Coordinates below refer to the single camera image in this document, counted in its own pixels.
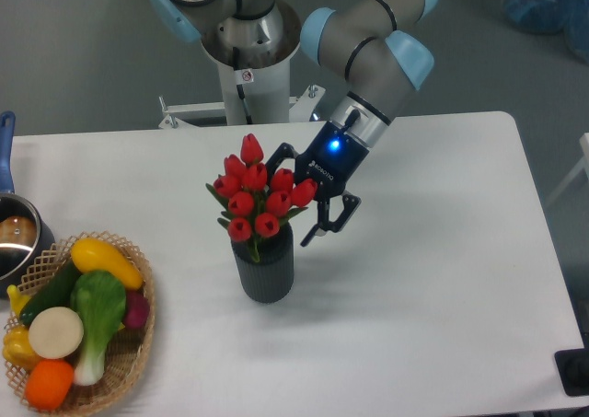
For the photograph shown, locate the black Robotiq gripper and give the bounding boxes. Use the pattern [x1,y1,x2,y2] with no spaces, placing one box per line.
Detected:
[264,92,395,248]

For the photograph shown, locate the red tulip bouquet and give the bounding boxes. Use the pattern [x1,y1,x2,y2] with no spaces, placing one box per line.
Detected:
[205,133,318,263]

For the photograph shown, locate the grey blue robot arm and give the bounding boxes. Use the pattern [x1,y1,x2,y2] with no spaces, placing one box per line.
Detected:
[150,0,437,237]

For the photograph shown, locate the dark grey ribbed vase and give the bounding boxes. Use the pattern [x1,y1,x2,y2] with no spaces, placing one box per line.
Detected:
[231,224,295,304]

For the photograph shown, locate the purple red radish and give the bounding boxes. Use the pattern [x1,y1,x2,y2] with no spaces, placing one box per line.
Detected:
[122,291,150,330]

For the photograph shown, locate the yellow squash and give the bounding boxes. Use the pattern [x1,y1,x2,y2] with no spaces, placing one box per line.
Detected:
[70,237,144,290]

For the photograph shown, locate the green bok choy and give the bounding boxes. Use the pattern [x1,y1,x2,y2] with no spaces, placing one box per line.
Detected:
[70,270,126,387]

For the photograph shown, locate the woven wicker basket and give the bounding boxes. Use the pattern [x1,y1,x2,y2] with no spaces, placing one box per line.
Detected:
[1,231,156,416]

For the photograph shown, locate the white furniture leg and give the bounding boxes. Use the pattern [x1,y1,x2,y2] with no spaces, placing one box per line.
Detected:
[546,133,588,206]

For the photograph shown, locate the blue plastic bag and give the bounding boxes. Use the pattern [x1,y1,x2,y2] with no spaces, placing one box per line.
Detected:
[501,0,588,63]

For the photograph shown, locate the green cucumber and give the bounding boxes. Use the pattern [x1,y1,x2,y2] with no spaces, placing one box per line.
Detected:
[18,261,82,327]

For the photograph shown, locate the cream round radish slice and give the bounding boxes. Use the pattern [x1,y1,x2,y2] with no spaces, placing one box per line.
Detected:
[29,307,84,359]

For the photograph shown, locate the black device at table edge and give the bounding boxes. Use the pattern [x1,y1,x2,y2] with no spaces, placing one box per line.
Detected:
[554,348,588,397]

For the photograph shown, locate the yellow banana tip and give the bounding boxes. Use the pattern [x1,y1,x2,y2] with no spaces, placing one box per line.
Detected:
[6,284,31,317]

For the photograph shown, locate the orange fruit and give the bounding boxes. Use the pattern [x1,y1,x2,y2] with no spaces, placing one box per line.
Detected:
[24,359,74,411]

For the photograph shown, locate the yellow bell pepper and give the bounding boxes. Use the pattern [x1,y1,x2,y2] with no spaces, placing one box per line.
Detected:
[2,325,42,371]

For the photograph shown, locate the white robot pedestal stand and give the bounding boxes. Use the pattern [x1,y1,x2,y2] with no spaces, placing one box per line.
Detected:
[154,0,326,128]

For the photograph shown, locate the blue handled steel saucepan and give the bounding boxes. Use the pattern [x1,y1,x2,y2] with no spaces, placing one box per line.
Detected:
[1,111,54,300]

